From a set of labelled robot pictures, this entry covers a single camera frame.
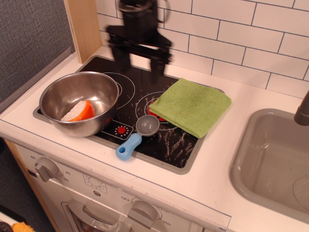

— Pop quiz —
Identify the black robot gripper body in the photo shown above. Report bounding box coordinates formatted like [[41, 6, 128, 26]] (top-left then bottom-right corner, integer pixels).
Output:
[[106, 0, 171, 63]]

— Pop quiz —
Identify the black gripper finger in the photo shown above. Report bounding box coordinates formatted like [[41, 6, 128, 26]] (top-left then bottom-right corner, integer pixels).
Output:
[[111, 45, 131, 72], [150, 57, 166, 84]]

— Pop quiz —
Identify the orange and white toy fish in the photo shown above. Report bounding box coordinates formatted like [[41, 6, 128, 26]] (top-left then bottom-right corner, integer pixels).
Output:
[[61, 100, 95, 122]]

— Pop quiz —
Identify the green cloth towel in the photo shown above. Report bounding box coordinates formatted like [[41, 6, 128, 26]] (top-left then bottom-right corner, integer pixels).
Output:
[[149, 78, 232, 138]]

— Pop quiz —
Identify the black toy stovetop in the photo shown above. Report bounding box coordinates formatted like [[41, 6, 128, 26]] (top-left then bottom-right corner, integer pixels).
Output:
[[33, 56, 203, 174]]

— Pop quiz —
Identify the stainless steel bowl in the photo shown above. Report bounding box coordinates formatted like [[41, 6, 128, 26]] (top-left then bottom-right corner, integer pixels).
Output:
[[40, 72, 119, 137]]

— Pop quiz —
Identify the grey timer knob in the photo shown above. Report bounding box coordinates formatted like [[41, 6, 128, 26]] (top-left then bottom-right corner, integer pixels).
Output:
[[35, 158, 59, 182]]

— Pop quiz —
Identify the grey oven knob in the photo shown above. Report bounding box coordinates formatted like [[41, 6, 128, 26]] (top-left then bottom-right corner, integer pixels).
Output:
[[127, 201, 158, 229]]

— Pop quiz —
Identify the grey plastic sink basin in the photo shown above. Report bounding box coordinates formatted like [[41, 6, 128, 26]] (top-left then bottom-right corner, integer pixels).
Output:
[[230, 109, 309, 223]]

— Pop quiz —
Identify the grey faucet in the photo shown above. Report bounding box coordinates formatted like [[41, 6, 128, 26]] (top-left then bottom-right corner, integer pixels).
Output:
[[294, 91, 309, 126]]

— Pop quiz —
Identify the orange fuzzy object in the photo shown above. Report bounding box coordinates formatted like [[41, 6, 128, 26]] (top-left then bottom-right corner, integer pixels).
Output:
[[0, 221, 34, 232]]

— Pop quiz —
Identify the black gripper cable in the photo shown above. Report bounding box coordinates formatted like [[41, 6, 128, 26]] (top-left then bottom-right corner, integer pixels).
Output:
[[154, 0, 171, 24]]

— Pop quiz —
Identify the light wooden side post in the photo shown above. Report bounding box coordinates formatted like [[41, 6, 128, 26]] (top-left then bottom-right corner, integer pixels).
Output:
[[64, 0, 102, 64]]

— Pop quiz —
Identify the grey scoop with blue handle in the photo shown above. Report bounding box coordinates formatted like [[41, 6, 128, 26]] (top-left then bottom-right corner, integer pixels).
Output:
[[116, 115, 160, 161]]

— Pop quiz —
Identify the grey oven door handle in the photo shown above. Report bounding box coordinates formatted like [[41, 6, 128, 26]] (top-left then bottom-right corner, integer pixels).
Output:
[[66, 199, 120, 232]]

